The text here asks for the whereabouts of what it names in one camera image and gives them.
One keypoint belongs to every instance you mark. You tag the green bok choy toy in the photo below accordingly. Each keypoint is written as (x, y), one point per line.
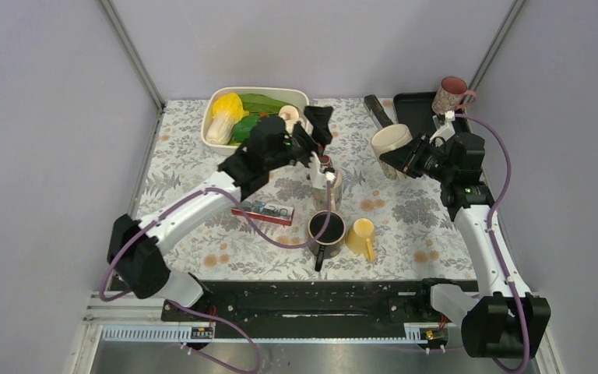
(241, 129)

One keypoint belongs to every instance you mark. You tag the red silver gum box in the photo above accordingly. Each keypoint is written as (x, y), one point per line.
(267, 212)

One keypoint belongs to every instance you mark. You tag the black rectangular box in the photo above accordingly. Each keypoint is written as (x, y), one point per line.
(377, 112)

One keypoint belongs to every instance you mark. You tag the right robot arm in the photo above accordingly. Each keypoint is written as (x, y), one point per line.
(506, 320)

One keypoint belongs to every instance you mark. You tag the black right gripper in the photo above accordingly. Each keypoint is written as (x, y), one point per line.
(407, 157)

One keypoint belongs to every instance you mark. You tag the pink ghost pattern mug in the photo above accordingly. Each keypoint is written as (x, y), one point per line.
(453, 94)

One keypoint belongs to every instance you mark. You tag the tall floral beige mug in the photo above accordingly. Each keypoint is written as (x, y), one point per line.
(326, 192)

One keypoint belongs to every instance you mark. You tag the floral tablecloth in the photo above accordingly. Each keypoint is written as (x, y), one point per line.
(415, 238)

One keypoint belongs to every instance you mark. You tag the green leaf vegetable toy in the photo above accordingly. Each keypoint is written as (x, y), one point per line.
(258, 104)

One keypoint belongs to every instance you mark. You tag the mushroom toy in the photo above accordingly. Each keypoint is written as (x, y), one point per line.
(290, 115)

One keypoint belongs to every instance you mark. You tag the yellow mug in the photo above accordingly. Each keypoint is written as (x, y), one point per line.
(360, 239)

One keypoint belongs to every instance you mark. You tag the black tray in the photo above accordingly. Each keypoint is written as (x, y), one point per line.
(414, 111)

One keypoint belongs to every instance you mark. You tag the white napa cabbage toy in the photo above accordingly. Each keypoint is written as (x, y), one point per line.
(226, 112)

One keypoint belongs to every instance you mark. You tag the cream christmas mug green inside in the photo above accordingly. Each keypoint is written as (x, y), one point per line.
(390, 138)

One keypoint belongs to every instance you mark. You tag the white vegetable tray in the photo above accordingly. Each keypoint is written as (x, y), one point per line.
(294, 97)

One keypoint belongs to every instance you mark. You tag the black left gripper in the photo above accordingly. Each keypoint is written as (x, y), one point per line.
(319, 117)

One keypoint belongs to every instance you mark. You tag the black interior mug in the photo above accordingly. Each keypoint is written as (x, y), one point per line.
(329, 233)

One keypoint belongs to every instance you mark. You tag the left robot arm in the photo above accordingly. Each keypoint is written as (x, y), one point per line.
(138, 246)

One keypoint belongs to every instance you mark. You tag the small brown mug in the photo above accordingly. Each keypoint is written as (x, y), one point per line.
(319, 165)

